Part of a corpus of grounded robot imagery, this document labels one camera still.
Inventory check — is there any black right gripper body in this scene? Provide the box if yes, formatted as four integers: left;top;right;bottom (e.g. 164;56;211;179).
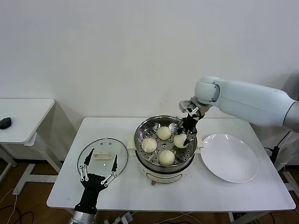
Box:
181;115;199;135

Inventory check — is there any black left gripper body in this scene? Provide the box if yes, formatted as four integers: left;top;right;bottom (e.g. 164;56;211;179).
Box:
73;173;108;214

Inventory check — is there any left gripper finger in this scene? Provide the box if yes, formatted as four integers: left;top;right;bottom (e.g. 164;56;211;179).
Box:
100;153;119;188
78;148;95;182

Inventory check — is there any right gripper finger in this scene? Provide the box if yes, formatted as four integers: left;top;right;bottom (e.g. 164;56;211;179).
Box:
183;130;197;147
176;120;185;136

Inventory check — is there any white steamed baozi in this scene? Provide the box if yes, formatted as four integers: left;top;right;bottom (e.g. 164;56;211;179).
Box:
157;126;172;140
174;134;190;148
141;138;157;153
158;150;175;166

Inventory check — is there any round glass pot lid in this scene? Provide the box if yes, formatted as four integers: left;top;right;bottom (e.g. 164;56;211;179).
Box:
77;138;129;183

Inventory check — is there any perforated steel steamer basket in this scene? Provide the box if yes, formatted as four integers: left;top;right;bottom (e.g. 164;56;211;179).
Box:
134;115;198;168

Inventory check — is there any white round plate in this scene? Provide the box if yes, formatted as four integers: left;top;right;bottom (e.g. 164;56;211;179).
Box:
201;133;259;183

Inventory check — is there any white floor power strip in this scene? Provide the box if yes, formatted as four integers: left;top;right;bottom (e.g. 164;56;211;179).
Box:
104;211;135;224

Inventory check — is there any white side table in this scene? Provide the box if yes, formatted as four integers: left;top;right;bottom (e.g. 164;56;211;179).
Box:
0;98;64;196

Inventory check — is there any black computer mouse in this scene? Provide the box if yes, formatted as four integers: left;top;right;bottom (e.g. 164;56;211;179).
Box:
0;117;13;130

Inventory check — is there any white equipment stand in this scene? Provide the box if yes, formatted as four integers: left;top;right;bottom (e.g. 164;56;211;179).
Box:
275;129;299;196

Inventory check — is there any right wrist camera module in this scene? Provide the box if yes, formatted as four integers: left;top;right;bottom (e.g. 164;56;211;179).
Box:
178;99;200;115

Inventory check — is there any black floor cable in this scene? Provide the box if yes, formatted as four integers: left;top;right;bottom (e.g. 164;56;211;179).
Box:
14;211;36;224

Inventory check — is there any white floor cable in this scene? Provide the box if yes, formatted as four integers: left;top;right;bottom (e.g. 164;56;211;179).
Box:
0;186;19;224

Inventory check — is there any black power cable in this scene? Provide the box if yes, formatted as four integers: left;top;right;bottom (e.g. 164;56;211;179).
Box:
277;130;292;149

